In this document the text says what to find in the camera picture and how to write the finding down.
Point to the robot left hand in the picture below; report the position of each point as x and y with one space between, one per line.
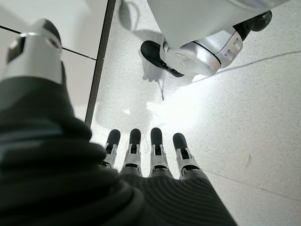
58 176

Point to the white kitchen cabinet front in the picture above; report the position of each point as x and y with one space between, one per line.
77 23

